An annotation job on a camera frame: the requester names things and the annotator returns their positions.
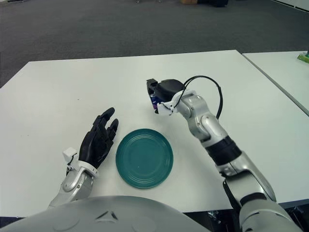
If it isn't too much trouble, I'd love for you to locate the grey robot torso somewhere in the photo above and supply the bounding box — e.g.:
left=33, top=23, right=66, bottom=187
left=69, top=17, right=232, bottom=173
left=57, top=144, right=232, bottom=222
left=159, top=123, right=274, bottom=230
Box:
left=0, top=195, right=211, bottom=232

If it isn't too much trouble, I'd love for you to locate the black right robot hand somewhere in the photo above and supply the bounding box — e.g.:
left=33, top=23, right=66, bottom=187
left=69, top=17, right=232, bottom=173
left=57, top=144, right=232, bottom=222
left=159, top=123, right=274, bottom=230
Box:
left=146, top=78, right=185, bottom=114

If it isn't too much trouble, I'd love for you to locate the green packet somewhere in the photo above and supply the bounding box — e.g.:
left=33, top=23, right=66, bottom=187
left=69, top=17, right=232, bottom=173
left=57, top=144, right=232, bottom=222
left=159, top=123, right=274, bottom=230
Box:
left=297, top=50, right=309, bottom=64

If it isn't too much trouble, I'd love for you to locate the white table with grey edge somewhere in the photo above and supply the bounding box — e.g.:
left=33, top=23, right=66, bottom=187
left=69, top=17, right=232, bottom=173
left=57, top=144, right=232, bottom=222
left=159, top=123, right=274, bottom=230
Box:
left=242, top=50, right=309, bottom=114

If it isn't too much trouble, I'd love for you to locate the black bulky background object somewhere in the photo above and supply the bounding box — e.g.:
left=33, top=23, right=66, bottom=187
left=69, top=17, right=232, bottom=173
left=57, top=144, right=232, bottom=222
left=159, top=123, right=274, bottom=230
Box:
left=197, top=0, right=229, bottom=7

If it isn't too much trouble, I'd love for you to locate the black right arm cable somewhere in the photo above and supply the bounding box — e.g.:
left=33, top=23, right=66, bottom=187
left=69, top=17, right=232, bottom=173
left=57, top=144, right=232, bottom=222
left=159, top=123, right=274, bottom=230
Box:
left=182, top=75, right=224, bottom=119

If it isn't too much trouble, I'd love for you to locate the blue purple gum pack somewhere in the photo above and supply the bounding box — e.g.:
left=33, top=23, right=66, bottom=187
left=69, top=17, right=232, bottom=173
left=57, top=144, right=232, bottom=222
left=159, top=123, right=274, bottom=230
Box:
left=150, top=94, right=160, bottom=111

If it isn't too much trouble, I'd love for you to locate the teal ribbed plate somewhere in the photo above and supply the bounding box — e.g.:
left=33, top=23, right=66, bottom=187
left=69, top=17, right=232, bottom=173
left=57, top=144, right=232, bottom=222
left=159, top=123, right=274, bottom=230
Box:
left=115, top=128, right=174, bottom=189

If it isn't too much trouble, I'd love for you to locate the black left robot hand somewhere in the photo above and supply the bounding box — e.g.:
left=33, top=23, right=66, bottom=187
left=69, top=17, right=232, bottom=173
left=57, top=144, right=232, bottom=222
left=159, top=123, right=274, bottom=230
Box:
left=78, top=107, right=120, bottom=169

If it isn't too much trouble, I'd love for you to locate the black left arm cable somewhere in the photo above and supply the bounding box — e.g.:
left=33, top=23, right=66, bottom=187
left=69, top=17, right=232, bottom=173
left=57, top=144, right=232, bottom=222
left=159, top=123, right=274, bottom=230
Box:
left=65, top=156, right=76, bottom=177

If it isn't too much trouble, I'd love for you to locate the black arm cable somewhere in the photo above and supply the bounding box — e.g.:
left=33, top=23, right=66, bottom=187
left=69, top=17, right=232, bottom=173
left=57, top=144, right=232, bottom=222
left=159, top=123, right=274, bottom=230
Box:
left=182, top=75, right=224, bottom=119
left=65, top=156, right=76, bottom=177

